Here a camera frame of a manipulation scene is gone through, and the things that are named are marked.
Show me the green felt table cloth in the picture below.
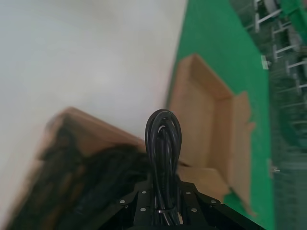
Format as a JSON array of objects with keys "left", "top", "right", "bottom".
[{"left": 165, "top": 0, "right": 276, "bottom": 230}]

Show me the cardboard box holding cables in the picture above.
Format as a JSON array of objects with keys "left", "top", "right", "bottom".
[{"left": 4, "top": 106, "right": 232, "bottom": 230}]

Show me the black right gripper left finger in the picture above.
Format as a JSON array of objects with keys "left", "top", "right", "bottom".
[{"left": 100, "top": 179, "right": 155, "bottom": 230}]

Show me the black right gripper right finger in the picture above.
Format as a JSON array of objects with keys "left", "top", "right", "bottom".
[{"left": 178, "top": 179, "right": 262, "bottom": 230}]

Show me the black power cable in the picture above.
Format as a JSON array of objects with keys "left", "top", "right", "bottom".
[{"left": 145, "top": 109, "right": 183, "bottom": 230}]

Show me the silver binder clip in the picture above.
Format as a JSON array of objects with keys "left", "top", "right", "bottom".
[
  {"left": 267, "top": 159, "right": 280, "bottom": 179},
  {"left": 260, "top": 55, "right": 272, "bottom": 70}
]

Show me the empty open cardboard box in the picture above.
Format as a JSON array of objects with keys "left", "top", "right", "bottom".
[{"left": 166, "top": 54, "right": 259, "bottom": 218}]

